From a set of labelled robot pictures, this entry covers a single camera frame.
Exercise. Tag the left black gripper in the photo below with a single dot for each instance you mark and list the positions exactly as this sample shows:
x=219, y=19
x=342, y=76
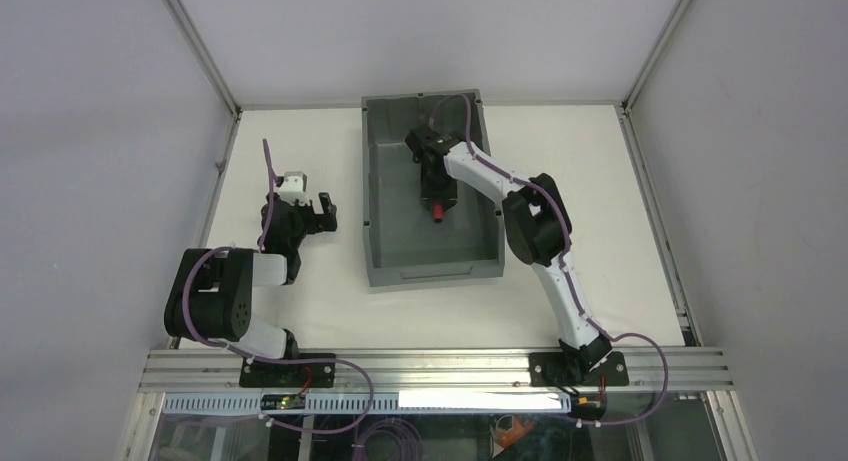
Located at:
x=317, y=218

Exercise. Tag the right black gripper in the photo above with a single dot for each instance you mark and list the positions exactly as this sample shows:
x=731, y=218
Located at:
x=436, y=197

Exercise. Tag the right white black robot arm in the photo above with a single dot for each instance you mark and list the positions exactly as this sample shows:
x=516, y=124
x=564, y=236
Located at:
x=537, y=232

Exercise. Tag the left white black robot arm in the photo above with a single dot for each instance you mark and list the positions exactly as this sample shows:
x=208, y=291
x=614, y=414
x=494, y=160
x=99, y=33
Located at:
x=210, y=301

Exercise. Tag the grey plastic storage bin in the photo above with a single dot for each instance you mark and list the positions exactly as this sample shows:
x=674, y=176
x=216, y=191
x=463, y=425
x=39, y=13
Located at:
x=402, y=243

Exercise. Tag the small green circuit board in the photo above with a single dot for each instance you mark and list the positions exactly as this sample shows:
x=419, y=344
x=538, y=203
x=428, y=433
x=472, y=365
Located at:
x=282, y=402

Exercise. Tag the orange object under table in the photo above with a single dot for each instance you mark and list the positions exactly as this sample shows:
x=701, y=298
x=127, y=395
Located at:
x=508, y=429

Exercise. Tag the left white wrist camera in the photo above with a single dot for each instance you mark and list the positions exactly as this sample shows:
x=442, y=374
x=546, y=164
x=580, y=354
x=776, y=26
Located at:
x=291, y=188

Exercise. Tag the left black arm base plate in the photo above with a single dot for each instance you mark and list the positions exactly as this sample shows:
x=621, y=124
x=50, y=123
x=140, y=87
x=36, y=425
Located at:
x=316, y=369

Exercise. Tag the white slotted cable duct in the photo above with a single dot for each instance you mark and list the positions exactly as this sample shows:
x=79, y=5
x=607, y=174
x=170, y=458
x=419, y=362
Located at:
x=401, y=402

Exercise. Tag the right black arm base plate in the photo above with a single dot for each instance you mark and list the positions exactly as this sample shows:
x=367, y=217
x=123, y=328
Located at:
x=551, y=369

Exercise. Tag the aluminium extrusion rail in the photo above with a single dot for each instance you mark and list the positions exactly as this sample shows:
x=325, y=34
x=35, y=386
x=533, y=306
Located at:
x=629, y=369

